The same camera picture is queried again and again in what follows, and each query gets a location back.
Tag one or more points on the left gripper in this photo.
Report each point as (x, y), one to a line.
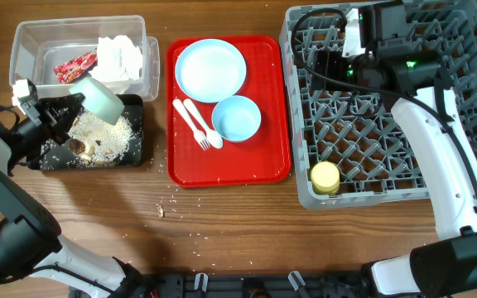
(53, 123)

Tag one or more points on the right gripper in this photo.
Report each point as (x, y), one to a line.
(319, 63)

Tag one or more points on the rice and food scraps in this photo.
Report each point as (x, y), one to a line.
(102, 138)

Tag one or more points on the green bowl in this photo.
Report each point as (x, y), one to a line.
(99, 100)

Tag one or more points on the red snack wrapper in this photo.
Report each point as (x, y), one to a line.
(73, 69)

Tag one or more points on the white paper napkin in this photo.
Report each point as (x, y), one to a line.
(118, 60)

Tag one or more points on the yellow cup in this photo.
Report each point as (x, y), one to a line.
(325, 178)

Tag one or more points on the light blue bowl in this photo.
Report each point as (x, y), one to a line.
(236, 119)

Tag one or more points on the white plastic fork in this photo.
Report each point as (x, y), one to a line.
(198, 135)

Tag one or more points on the white plastic spoon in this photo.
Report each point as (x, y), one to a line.
(213, 138)

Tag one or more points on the light blue plate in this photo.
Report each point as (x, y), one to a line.
(210, 70)

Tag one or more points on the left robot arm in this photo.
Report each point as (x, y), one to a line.
(31, 242)

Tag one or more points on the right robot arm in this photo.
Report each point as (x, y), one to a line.
(416, 88)

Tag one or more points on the grey dishwasher rack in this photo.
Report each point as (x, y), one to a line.
(354, 132)

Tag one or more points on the black plastic tray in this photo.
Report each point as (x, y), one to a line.
(137, 124)

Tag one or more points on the clear plastic bin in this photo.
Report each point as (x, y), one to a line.
(40, 46)

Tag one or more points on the red serving tray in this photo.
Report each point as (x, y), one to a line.
(265, 157)

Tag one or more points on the food scrap on table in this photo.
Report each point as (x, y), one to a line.
(160, 212)

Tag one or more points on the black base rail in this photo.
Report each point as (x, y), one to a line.
(344, 284)

